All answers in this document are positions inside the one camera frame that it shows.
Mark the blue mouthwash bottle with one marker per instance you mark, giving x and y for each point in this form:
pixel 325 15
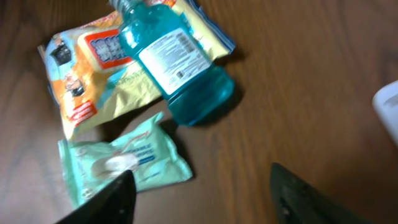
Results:
pixel 159 40

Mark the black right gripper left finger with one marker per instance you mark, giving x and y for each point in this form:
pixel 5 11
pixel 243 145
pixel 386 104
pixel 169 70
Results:
pixel 114 204

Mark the teal small snack packet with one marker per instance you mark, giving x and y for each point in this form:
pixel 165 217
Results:
pixel 88 167

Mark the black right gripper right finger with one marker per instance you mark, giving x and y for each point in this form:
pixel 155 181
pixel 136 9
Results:
pixel 297 202

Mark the yellow snack bag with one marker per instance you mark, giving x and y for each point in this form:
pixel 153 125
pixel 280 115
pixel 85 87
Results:
pixel 94 81

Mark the white barcode scanner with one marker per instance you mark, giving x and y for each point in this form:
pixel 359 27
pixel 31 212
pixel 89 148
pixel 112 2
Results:
pixel 385 105

